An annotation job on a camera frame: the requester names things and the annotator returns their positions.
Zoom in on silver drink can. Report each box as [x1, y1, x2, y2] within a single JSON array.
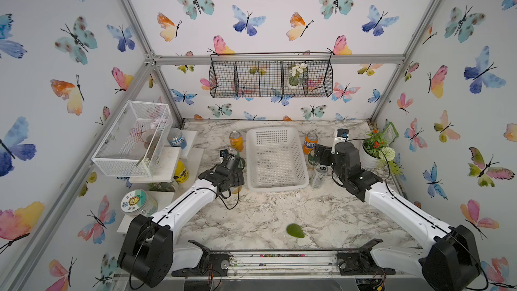
[[311, 164, 329, 189]]

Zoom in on orange Fanta can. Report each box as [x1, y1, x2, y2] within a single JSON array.
[[302, 132, 319, 154]]

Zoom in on orange yellow Schweppes can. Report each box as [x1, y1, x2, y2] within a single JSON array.
[[229, 130, 244, 152]]

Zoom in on white plastic perforated basket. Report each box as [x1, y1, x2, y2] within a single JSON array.
[[245, 127, 310, 193]]

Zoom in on green gold beer can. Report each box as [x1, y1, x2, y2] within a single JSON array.
[[230, 186, 242, 195], [308, 153, 316, 166]]

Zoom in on green soda can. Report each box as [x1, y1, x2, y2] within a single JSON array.
[[236, 152, 246, 168]]

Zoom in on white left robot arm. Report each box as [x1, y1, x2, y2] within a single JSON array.
[[117, 153, 246, 288]]

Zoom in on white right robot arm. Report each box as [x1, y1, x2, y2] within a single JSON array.
[[315, 141, 487, 290]]

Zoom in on potted flower plant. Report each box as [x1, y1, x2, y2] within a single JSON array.
[[359, 129, 403, 175]]

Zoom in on white stepped shelf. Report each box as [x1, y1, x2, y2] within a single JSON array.
[[129, 130, 204, 210]]

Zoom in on blue white can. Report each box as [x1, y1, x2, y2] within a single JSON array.
[[168, 128, 187, 150]]

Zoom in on green leaf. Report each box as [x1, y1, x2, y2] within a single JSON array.
[[286, 224, 305, 238]]

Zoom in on white flowers in vase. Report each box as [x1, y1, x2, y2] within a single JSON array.
[[288, 63, 308, 89]]

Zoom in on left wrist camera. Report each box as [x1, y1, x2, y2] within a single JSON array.
[[219, 149, 228, 159]]

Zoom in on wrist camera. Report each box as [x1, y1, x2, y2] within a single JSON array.
[[219, 149, 228, 159], [332, 128, 350, 150]]

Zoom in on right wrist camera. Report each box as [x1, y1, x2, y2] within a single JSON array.
[[332, 128, 350, 150]]

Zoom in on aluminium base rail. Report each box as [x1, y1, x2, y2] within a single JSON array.
[[155, 249, 431, 290]]

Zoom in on black wire wall basket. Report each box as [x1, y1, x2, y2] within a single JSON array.
[[209, 52, 333, 98]]

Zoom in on white wire mesh box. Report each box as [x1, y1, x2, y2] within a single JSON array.
[[92, 101, 174, 178]]

